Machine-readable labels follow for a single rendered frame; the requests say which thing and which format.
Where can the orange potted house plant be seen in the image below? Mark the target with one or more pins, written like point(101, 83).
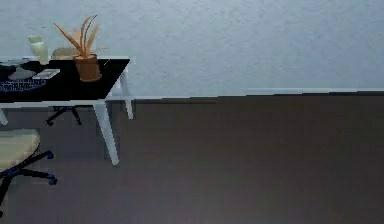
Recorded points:
point(88, 68)

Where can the black desk with white legs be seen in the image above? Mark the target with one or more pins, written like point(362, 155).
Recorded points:
point(80, 88)

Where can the tan rounded lump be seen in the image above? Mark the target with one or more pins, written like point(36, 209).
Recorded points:
point(65, 52)

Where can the pale green vase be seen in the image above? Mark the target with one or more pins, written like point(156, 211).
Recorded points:
point(40, 49)

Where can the blue keyboard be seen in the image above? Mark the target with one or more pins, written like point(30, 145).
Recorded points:
point(20, 86)

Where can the grey round mouse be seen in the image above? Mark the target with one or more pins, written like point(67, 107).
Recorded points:
point(20, 74)

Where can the cream office chair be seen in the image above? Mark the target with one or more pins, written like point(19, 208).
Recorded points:
point(16, 146)

